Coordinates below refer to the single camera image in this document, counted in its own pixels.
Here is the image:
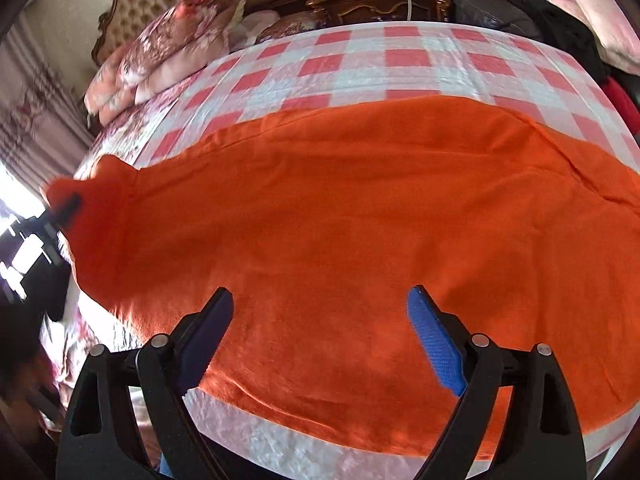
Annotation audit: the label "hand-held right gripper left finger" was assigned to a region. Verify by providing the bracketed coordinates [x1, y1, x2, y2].
[56, 286, 235, 480]

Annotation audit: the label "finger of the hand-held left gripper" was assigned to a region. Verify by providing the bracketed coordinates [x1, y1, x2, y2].
[47, 194, 84, 224]

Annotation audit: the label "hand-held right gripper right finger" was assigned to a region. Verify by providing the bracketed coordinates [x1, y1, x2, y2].
[406, 285, 587, 480]

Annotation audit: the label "orange pants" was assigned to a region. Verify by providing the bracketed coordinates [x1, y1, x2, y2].
[40, 94, 640, 461]

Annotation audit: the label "striped curtain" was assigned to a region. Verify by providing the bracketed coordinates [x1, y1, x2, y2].
[0, 10, 97, 222]

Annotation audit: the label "floral pink pillow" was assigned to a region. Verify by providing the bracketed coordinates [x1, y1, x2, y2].
[84, 47, 147, 122]

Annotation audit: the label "plain pink pillow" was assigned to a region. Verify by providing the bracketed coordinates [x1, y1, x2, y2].
[132, 44, 212, 107]

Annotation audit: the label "floral pillows stack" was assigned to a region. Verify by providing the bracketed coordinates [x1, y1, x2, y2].
[120, 0, 247, 82]

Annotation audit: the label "pale checked pillow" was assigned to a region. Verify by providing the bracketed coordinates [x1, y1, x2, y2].
[240, 10, 281, 37]

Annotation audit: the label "dark pink patterned pillow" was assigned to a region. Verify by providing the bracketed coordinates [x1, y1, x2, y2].
[255, 14, 327, 44]

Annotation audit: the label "pink white checked cloth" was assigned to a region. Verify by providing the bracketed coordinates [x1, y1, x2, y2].
[115, 21, 640, 480]

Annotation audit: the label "bright red cloth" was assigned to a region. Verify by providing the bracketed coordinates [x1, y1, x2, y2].
[600, 72, 640, 137]

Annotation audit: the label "black clothes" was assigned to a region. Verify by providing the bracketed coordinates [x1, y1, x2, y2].
[520, 0, 612, 87]

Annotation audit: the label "dark wooden nightstand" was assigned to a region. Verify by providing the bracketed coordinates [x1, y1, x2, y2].
[305, 0, 453, 26]

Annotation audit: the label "large pink floral cushion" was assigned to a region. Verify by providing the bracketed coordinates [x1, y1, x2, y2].
[522, 0, 640, 74]

